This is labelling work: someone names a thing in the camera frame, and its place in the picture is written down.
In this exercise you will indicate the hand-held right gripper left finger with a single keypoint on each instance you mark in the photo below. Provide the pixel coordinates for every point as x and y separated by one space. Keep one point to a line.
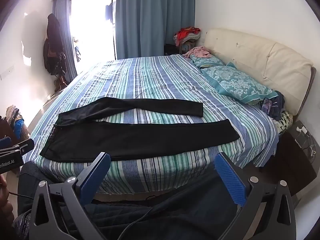
100 172

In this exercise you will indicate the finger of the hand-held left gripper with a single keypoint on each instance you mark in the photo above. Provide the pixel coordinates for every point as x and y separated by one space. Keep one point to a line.
5 142
25 146

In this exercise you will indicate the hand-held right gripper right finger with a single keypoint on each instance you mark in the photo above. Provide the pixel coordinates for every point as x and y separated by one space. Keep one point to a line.
228 177

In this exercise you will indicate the black pants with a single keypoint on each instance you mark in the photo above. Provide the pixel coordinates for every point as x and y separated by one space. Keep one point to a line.
140 140

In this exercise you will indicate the person's left hand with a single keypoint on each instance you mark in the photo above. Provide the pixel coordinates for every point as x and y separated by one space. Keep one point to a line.
4 205

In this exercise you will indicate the brown dresser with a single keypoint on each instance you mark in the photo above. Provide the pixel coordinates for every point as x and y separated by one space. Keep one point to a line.
7 130

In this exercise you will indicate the blue bag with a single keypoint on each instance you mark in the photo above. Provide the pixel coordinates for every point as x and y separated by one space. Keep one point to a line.
18 128

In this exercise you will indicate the beige clothes pile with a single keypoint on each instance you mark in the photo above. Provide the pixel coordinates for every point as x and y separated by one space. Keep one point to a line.
12 112

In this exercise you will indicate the dark nightstand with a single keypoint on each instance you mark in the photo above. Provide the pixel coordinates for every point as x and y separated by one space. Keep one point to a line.
292 160

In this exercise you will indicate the green white cloth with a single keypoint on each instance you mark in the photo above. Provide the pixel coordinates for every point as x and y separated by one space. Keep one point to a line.
285 121

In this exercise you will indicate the dark blue clothes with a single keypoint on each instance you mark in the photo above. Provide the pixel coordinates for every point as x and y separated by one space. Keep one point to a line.
276 105

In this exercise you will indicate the white charger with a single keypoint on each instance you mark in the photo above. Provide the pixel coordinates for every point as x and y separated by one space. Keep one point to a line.
302 130

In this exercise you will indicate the large teal patterned pillow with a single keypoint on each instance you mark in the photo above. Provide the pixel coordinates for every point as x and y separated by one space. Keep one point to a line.
237 82

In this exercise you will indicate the coat rack with dark coats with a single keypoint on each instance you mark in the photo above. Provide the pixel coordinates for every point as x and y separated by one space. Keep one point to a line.
53 45

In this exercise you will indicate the striped bed sheet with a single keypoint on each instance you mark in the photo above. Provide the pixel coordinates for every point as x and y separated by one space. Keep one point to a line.
160 80

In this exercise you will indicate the small teal patterned pillow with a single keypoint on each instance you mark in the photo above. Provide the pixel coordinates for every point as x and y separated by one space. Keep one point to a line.
207 61

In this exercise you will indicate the narrow blue curtain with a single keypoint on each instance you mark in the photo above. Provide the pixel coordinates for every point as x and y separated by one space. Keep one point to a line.
63 30

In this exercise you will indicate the cream bed headboard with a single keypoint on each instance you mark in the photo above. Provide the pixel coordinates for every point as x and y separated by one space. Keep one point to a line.
270 57

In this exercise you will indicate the pink garment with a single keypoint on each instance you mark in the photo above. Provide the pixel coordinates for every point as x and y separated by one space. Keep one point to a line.
198 52

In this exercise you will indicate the glass balcony door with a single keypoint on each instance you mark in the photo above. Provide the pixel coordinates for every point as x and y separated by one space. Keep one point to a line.
92 30

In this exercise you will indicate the stool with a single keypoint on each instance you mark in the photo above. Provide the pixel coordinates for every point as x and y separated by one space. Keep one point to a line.
187 47

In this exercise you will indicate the red clothes pile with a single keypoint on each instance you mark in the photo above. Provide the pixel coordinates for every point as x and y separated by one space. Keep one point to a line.
187 33

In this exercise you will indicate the wide blue curtain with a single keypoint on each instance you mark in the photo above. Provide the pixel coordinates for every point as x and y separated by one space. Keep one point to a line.
155 17

